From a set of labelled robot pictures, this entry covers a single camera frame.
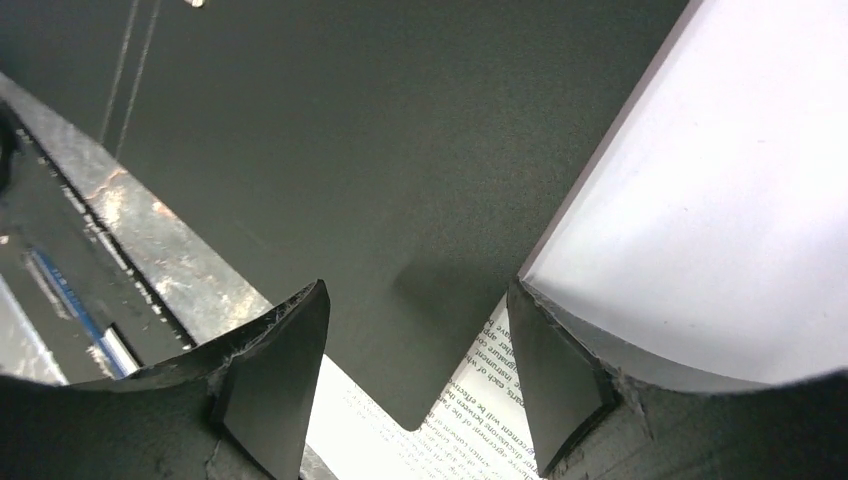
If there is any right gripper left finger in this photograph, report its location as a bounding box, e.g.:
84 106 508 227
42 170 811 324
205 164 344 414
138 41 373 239
131 280 330 479

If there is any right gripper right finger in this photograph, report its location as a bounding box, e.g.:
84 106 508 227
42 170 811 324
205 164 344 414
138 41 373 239
506 280 619 477

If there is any printed paper sheet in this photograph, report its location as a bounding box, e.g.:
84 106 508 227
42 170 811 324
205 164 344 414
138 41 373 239
302 1 847 479

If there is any red folder with black inside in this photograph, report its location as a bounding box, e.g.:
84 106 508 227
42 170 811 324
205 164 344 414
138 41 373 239
1 1 685 431

